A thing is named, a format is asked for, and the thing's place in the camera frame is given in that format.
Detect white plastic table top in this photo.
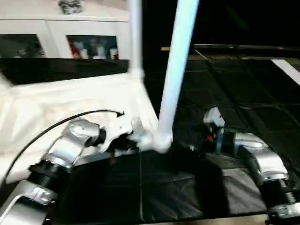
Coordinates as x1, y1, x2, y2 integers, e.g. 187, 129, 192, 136
0, 70, 175, 184

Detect white plastic table leg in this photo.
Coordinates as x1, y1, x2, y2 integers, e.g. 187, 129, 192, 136
128, 0, 145, 81
156, 0, 200, 151

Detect white flat strip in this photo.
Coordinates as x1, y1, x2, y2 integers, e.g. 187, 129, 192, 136
270, 58, 300, 86

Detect white glass-door cabinet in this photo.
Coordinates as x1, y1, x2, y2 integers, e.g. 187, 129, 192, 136
0, 0, 131, 60

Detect grey crumpled object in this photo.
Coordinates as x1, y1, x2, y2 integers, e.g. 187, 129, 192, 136
58, 0, 84, 14

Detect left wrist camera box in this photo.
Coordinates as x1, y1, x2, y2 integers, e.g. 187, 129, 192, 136
100, 114, 142, 151

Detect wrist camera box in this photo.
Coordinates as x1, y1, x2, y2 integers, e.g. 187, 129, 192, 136
100, 114, 142, 151
202, 106, 226, 136

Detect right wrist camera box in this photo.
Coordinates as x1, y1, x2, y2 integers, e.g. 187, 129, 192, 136
202, 106, 226, 136

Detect dark long rail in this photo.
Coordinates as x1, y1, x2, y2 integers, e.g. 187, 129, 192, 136
193, 44, 300, 53

